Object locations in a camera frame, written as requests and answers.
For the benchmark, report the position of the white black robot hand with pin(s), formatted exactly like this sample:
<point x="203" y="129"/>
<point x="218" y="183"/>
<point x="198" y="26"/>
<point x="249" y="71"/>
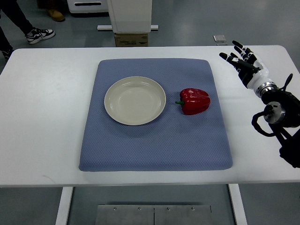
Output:
<point x="251" y="70"/>

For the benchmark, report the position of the red bell pepper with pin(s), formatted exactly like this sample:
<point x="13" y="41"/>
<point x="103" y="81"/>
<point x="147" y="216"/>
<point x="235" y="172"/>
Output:
<point x="193" y="101"/>

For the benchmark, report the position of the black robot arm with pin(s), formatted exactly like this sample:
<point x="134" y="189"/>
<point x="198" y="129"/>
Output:
<point x="282" y="110"/>

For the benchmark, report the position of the metal floor plate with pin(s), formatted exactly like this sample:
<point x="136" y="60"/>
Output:
<point x="220" y="40"/>

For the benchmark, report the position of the cream round plate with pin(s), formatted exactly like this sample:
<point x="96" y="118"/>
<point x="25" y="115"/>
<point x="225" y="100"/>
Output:
<point x="135" y="100"/>

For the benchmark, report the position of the blue quilted mat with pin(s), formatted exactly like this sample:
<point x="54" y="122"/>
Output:
<point x="173" y="141"/>

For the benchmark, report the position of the right white table leg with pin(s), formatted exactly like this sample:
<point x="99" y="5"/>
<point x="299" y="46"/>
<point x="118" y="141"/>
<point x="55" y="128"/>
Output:
<point x="237" y="204"/>

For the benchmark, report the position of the white table leg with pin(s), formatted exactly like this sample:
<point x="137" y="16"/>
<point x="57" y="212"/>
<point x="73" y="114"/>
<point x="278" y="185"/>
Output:
<point x="64" y="206"/>
<point x="237" y="204"/>

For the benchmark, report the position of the cardboard box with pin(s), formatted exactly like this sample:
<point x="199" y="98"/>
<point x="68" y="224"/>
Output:
<point x="131" y="40"/>

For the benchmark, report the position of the white machine column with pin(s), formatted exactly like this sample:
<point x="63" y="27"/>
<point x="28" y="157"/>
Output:
<point x="129" y="16"/>

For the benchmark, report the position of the white cabinet with slot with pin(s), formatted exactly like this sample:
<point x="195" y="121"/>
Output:
<point x="87" y="6"/>

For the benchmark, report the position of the tan work boot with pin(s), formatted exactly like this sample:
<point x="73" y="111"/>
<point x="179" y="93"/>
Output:
<point x="56" y="15"/>

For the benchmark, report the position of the black white sneaker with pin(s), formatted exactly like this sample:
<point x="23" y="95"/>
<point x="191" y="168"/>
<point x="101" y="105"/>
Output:
<point x="37" y="35"/>

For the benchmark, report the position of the left white table leg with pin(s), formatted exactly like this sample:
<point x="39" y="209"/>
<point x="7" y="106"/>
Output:
<point x="64" y="206"/>

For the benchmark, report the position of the black shoe at edge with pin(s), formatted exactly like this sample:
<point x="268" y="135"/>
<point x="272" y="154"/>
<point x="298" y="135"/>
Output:
<point x="7" y="54"/>

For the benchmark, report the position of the black trouser leg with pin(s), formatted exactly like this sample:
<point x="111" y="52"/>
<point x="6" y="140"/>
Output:
<point x="12" y="10"/>

